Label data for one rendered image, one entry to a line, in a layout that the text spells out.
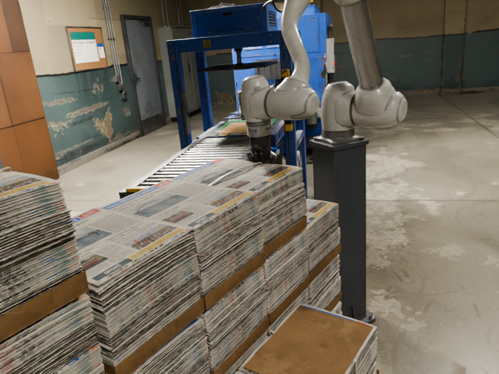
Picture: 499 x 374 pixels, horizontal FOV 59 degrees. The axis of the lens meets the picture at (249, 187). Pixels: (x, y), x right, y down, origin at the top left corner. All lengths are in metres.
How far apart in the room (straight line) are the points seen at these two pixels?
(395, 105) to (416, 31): 8.89
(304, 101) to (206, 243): 0.57
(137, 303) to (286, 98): 0.80
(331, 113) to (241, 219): 0.99
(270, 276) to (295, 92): 0.59
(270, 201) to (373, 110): 0.77
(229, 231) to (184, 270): 0.19
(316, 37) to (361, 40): 3.79
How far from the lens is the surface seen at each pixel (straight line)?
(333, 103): 2.06
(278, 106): 1.45
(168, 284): 1.04
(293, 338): 1.44
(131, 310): 0.98
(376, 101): 1.94
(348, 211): 2.19
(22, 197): 0.78
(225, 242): 1.17
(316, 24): 5.61
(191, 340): 1.17
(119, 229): 1.14
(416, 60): 10.84
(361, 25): 1.81
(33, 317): 0.85
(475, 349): 2.48
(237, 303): 1.28
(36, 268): 0.82
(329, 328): 1.48
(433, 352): 2.41
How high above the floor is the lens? 1.48
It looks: 18 degrees down
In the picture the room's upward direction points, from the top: 5 degrees counter-clockwise
